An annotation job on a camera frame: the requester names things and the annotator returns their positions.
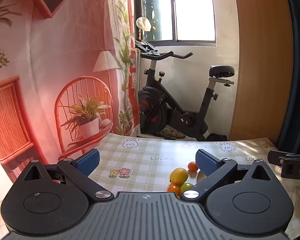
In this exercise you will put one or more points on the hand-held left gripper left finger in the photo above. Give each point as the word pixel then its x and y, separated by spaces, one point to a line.
pixel 88 161

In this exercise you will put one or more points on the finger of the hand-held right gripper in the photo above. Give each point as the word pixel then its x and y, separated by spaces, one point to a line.
pixel 275 158

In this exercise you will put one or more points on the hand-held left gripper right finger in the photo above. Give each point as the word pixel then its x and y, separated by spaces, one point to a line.
pixel 206 163

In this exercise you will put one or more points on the beige round plate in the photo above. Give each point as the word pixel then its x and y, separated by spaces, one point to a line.
pixel 201 177

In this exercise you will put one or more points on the yellow lemon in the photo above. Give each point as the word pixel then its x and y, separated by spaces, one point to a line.
pixel 178 176

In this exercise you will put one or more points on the green apple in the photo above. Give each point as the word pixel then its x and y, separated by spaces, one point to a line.
pixel 186 187

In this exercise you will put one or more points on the small orange tangerine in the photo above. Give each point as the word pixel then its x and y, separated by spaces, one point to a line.
pixel 192 166

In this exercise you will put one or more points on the black shoe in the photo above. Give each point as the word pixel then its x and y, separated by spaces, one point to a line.
pixel 216 137

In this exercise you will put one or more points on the tan shoe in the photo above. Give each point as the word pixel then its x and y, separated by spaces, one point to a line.
pixel 172 133

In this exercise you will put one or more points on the checked tablecloth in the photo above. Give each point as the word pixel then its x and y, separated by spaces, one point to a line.
pixel 145 150

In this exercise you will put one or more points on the black exercise bike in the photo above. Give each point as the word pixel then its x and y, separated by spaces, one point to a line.
pixel 155 110

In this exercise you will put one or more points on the metal pole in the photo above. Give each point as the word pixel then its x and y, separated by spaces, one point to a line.
pixel 140 80

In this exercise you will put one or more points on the wooden board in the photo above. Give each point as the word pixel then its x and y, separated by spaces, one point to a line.
pixel 260 55

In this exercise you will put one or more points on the white cloth cap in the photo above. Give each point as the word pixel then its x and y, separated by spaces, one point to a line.
pixel 143 23

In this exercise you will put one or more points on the window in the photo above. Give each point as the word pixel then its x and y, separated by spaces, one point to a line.
pixel 190 10

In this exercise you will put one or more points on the printed wall tapestry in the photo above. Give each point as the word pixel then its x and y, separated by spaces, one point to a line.
pixel 65 42

